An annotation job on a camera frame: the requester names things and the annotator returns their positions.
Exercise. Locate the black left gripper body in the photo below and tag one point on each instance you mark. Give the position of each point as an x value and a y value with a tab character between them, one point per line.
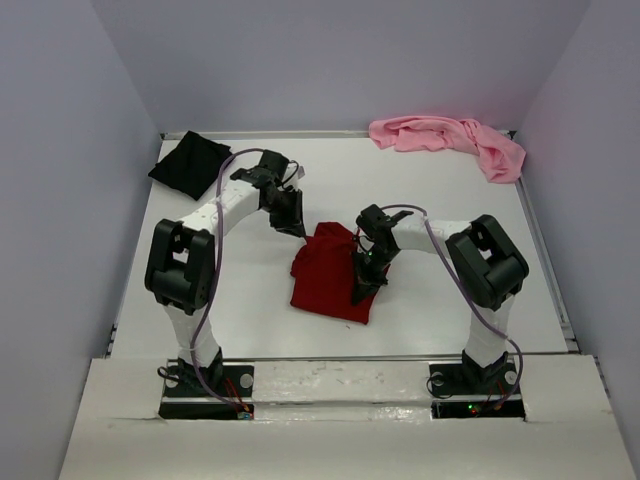
285	205

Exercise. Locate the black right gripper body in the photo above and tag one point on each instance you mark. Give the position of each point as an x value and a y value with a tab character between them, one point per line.
372	261

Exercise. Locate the red t shirt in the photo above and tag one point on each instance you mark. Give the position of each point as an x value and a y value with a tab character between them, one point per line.
323	275

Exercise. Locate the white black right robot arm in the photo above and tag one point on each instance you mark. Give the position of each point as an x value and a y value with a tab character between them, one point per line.
486	268

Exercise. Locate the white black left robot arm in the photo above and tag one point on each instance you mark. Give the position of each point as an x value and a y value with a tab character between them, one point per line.
185	257

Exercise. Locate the black folded t shirt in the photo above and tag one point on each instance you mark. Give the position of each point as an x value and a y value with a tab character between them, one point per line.
192	166

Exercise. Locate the pink t shirt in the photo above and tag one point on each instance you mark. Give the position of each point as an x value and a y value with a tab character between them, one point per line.
499	158

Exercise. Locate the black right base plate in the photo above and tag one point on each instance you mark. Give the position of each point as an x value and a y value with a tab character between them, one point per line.
453	397

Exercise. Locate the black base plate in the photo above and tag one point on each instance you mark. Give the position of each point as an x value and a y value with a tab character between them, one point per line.
453	397
184	398

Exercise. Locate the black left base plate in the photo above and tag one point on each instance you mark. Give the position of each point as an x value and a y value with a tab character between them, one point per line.
184	398

